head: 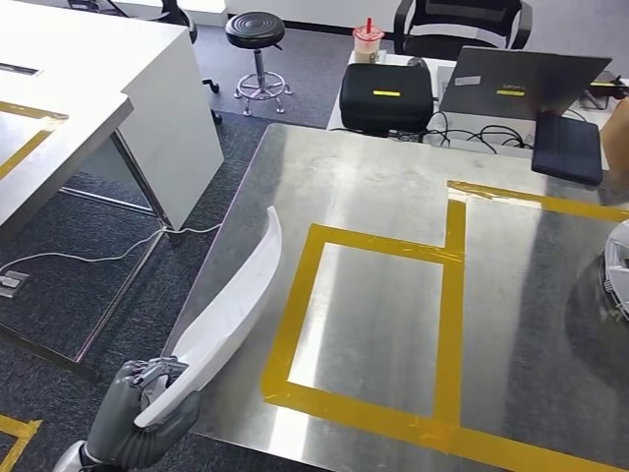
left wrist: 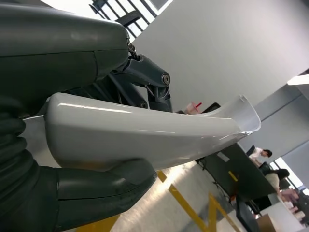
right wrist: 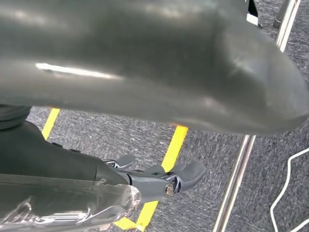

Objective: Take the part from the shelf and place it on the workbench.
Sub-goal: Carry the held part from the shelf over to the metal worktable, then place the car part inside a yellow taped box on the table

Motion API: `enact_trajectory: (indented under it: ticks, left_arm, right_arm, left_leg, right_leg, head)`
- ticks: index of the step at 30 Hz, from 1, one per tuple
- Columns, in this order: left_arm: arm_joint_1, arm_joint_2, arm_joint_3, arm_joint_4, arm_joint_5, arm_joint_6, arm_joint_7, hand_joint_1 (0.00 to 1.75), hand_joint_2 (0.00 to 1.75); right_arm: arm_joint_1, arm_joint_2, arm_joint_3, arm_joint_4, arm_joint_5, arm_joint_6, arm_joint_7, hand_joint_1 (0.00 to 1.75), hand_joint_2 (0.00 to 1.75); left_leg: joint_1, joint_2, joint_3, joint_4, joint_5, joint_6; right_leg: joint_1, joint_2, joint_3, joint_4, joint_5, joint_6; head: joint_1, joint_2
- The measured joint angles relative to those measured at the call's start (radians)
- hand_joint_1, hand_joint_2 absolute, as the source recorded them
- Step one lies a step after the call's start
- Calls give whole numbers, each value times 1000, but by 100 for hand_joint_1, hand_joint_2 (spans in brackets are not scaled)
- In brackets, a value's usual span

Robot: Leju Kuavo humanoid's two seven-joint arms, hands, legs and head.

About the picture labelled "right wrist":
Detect stainless steel workbench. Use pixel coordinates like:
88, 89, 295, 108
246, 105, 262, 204
212, 0, 302, 232

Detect long white power strip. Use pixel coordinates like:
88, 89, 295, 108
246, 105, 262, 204
246, 0, 262, 28

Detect white cable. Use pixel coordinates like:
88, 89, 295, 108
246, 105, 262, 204
269, 147, 309, 232

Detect yellow floor tape square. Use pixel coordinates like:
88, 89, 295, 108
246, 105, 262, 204
41, 108, 189, 232

